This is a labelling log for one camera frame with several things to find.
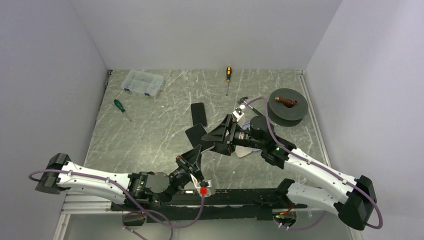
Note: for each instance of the grey silver phone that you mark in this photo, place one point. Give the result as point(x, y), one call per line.
point(195, 134)

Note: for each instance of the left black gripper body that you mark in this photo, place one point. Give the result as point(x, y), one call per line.
point(181, 175)

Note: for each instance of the black base frame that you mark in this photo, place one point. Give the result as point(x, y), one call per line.
point(262, 204)

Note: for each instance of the black filament spool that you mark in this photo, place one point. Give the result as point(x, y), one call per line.
point(287, 117)

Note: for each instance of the orange black screwdriver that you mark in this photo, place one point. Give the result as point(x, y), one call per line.
point(228, 78)

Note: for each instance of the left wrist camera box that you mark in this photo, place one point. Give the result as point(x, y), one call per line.
point(204, 187)

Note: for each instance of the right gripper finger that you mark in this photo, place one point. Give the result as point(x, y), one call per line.
point(218, 134)
point(220, 148)

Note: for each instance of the brown red tool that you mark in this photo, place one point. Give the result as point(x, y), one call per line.
point(288, 103)

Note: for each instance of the small black handled hammer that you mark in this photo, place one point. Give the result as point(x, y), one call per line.
point(243, 100)

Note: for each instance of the clear plastic screw box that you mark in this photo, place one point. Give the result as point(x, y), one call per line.
point(141, 82)

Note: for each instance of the purple phone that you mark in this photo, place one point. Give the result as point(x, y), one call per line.
point(198, 114)

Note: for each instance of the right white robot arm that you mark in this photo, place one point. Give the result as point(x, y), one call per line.
point(352, 199)

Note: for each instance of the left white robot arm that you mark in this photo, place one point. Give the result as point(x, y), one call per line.
point(145, 187)

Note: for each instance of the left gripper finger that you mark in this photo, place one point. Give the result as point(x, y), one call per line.
point(193, 157)
point(199, 175)

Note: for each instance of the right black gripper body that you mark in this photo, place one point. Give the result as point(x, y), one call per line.
point(242, 137)

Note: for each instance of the green handled screwdriver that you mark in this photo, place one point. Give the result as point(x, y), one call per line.
point(119, 105)

